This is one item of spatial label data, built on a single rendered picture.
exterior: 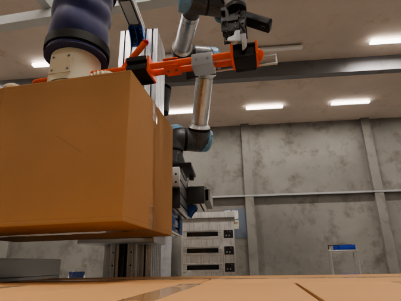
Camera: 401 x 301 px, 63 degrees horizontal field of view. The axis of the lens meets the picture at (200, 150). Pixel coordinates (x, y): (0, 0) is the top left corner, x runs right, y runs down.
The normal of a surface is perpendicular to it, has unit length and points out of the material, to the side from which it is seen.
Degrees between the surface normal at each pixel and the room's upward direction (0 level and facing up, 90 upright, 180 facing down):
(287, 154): 90
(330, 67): 90
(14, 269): 90
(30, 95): 89
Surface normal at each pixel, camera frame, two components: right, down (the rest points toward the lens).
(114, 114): -0.20, -0.33
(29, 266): 0.98, -0.07
